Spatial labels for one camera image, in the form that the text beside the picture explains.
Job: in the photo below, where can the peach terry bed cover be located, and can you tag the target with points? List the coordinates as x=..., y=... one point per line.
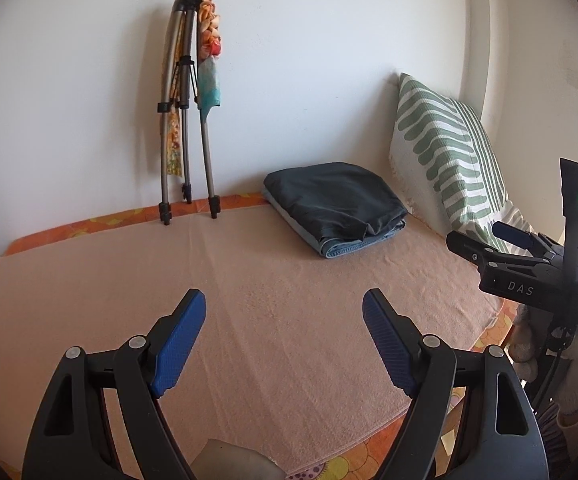
x=284, y=363

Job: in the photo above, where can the green white patterned pillow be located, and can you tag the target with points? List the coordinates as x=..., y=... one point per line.
x=442, y=160

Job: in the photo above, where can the white gloved right hand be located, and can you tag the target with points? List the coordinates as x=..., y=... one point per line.
x=522, y=351

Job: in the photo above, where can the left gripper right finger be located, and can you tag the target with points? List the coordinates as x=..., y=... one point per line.
x=498, y=436

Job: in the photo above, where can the orange floral bed sheet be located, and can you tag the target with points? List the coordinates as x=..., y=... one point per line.
x=360, y=462

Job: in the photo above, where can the folded metal tripod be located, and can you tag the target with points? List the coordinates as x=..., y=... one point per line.
x=165, y=208

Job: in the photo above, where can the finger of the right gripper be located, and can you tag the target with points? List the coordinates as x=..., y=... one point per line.
x=484, y=257
x=525, y=240

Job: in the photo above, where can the dark grey pants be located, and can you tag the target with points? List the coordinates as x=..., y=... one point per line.
x=336, y=201

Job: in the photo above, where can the folded blue jeans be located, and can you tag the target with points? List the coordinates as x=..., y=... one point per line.
x=333, y=247

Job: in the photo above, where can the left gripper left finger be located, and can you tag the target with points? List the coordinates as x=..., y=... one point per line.
x=71, y=435

